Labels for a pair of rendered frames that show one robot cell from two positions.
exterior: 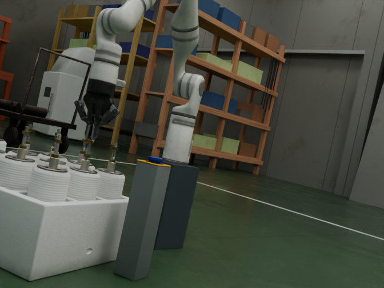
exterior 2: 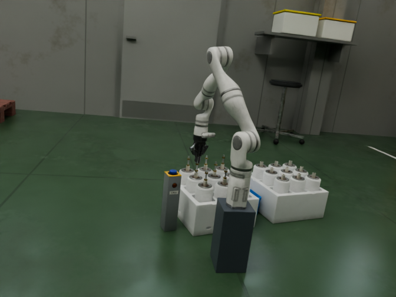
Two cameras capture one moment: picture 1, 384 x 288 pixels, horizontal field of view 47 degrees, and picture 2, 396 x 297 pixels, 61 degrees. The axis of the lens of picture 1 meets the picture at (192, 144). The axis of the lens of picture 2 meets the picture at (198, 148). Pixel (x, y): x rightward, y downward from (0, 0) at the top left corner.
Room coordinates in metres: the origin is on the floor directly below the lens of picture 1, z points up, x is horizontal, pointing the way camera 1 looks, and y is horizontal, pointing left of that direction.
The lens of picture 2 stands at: (2.25, -1.17, 0.91)
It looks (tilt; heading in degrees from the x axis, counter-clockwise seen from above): 15 degrees down; 126
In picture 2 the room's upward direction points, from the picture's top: 6 degrees clockwise
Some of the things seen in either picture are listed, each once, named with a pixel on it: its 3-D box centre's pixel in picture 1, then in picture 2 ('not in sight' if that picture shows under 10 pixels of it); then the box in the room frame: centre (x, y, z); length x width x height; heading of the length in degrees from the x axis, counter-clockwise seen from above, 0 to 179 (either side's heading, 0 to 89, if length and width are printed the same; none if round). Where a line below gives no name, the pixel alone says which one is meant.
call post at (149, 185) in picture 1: (142, 219); (170, 201); (1.20, 0.09, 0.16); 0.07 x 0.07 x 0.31; 63
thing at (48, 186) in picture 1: (44, 204); (185, 184); (1.11, 0.33, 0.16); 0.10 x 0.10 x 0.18
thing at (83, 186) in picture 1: (76, 202); (194, 192); (1.21, 0.28, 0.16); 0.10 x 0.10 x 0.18
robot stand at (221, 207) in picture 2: (164, 202); (231, 234); (1.61, 0.05, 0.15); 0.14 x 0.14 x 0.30; 46
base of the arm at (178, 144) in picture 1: (178, 139); (238, 186); (1.61, 0.05, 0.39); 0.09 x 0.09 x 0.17; 46
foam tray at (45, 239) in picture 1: (41, 216); (211, 201); (1.27, 0.38, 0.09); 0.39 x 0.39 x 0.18; 63
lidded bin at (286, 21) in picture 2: not in sight; (294, 24); (0.50, 2.98, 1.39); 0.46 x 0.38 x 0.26; 46
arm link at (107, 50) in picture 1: (110, 36); (204, 111); (1.22, 0.28, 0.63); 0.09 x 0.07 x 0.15; 52
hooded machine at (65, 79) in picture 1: (71, 94); not in sight; (6.02, 1.76, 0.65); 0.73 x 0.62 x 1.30; 134
